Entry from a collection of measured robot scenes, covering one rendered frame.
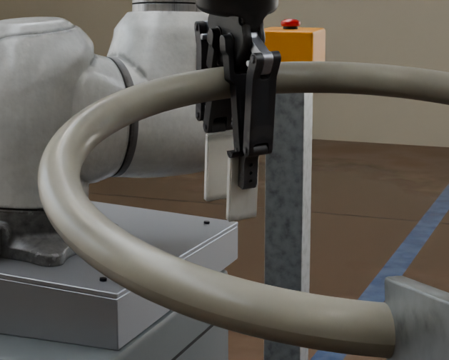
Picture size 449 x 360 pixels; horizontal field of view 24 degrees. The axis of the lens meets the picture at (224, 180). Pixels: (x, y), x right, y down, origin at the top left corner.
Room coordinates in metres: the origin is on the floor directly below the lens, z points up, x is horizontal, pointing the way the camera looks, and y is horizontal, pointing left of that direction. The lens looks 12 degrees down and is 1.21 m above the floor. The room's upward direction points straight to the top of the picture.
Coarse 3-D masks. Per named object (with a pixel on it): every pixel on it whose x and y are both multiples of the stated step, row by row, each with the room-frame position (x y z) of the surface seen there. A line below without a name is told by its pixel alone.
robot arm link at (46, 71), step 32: (0, 32) 1.22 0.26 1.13; (32, 32) 1.21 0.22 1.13; (64, 32) 1.23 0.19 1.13; (0, 64) 1.19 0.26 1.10; (32, 64) 1.19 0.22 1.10; (64, 64) 1.20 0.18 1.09; (96, 64) 1.25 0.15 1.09; (0, 96) 1.18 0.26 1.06; (32, 96) 1.18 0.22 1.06; (64, 96) 1.20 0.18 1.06; (96, 96) 1.22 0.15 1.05; (0, 128) 1.18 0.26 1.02; (32, 128) 1.18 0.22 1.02; (128, 128) 1.24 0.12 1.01; (0, 160) 1.18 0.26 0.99; (32, 160) 1.18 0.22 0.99; (96, 160) 1.22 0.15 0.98; (0, 192) 1.18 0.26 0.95; (32, 192) 1.18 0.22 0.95
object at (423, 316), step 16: (400, 288) 0.52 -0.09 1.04; (416, 288) 0.50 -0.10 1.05; (432, 288) 0.50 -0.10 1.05; (400, 304) 0.52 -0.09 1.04; (416, 304) 0.49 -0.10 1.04; (432, 304) 0.47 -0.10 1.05; (448, 304) 0.46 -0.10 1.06; (400, 320) 0.52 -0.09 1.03; (416, 320) 0.49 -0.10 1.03; (432, 320) 0.47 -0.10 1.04; (448, 320) 0.45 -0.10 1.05; (400, 336) 0.51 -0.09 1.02; (416, 336) 0.49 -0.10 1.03; (432, 336) 0.47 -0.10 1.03; (448, 336) 0.45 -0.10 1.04; (400, 352) 0.51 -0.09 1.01; (416, 352) 0.49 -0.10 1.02; (432, 352) 0.47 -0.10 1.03; (448, 352) 0.45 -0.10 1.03
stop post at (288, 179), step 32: (288, 32) 2.03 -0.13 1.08; (320, 32) 2.07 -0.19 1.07; (288, 96) 2.05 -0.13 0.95; (288, 128) 2.05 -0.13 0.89; (288, 160) 2.05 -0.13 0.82; (288, 192) 2.05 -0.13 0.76; (288, 224) 2.05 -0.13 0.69; (288, 256) 2.05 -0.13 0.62; (288, 288) 2.05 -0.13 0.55; (288, 352) 2.05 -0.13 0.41
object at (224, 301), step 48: (144, 96) 0.88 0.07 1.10; (192, 96) 0.92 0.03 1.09; (432, 96) 0.96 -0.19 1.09; (48, 144) 0.76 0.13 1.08; (96, 144) 0.81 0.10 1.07; (48, 192) 0.68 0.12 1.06; (96, 240) 0.61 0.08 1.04; (144, 288) 0.58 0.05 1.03; (192, 288) 0.56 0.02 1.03; (240, 288) 0.55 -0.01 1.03; (288, 336) 0.53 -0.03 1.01; (336, 336) 0.53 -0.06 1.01; (384, 336) 0.52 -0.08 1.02
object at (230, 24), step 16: (208, 0) 0.92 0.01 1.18; (224, 0) 0.91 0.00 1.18; (240, 0) 0.91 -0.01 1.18; (256, 0) 0.92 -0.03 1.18; (272, 0) 0.93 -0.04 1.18; (208, 16) 0.98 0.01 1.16; (224, 16) 0.92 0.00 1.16; (240, 16) 0.92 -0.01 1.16; (256, 16) 0.92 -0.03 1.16; (224, 32) 0.95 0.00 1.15; (240, 32) 0.92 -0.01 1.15; (240, 48) 0.92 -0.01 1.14; (240, 64) 0.93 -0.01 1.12
